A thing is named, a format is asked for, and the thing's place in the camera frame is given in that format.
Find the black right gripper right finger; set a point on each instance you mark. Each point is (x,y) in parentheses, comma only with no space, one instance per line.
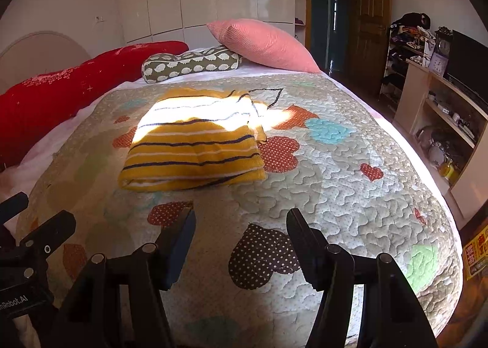
(391,313)

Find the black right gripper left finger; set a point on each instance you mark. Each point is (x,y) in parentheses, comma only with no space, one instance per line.
(116,302)

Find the yellow striped knit sweater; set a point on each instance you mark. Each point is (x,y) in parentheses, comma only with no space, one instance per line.
(192,139)

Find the red long pillow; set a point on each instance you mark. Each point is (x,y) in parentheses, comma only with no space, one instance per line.
(32,108)

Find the white shelf cabinet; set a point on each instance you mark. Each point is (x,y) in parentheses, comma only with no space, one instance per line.
(449,131)

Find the white round headboard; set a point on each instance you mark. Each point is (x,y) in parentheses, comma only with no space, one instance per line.
(38,53)

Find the small white clock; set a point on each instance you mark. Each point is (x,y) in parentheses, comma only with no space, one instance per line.
(438,64)

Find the green hedgehog bolster pillow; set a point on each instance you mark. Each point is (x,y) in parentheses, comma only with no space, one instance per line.
(164,66)

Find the black television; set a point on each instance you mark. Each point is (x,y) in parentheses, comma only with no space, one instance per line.
(467,65)

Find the cluttered shoe rack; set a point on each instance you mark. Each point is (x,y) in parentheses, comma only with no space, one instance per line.
(406,38)

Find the wooden door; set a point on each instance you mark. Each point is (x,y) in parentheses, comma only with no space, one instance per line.
(348,39)

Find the pink corduroy cushion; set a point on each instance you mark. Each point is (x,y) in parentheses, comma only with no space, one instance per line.
(263,44)

